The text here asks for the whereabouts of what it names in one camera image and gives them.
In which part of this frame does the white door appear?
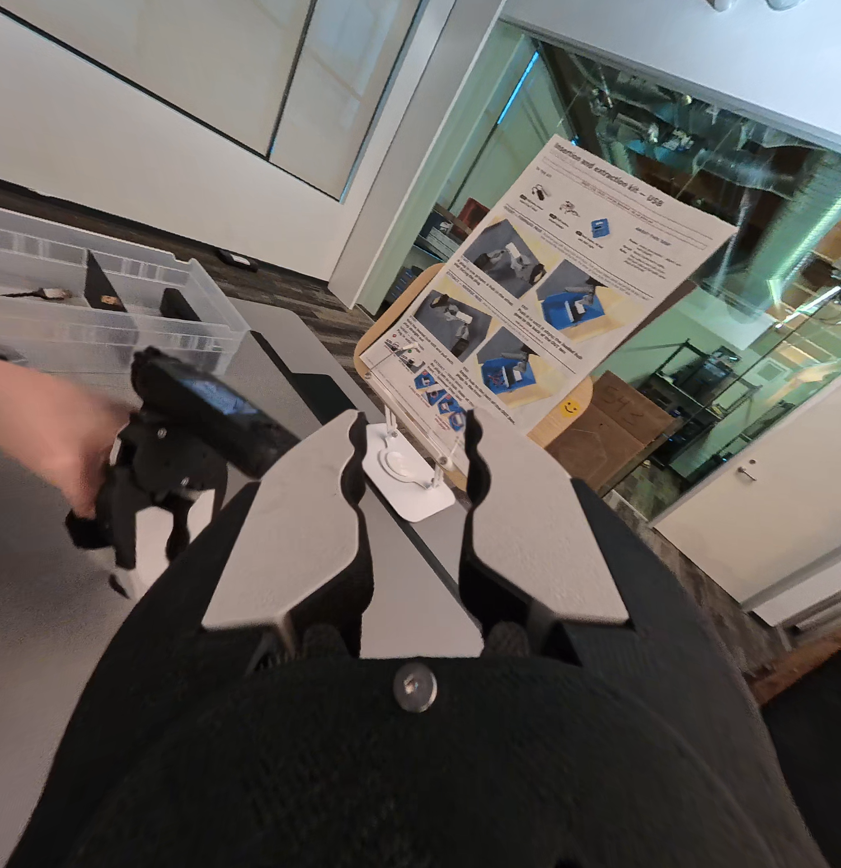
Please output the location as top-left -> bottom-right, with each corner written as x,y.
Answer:
647,366 -> 841,628

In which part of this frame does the person's left hand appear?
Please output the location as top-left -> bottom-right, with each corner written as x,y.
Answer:
0,357 -> 133,519

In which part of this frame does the round wooden side table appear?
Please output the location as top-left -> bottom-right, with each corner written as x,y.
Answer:
352,263 -> 594,448

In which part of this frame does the white poster stand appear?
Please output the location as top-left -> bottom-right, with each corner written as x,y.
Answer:
361,407 -> 477,524

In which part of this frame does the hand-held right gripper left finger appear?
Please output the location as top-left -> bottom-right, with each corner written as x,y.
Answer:
201,408 -> 377,657

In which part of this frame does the frosted glass wall panel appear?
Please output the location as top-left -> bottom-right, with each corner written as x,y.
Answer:
268,0 -> 421,201

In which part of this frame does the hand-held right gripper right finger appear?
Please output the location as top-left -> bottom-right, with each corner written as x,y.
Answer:
457,407 -> 631,657

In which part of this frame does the brown cardboard box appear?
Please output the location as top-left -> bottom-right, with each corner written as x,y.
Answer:
545,369 -> 680,496

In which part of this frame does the instruction poster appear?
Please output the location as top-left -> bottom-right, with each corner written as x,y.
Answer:
358,133 -> 740,469

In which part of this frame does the clear plastic box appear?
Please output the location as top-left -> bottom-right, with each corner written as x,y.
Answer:
0,203 -> 252,377

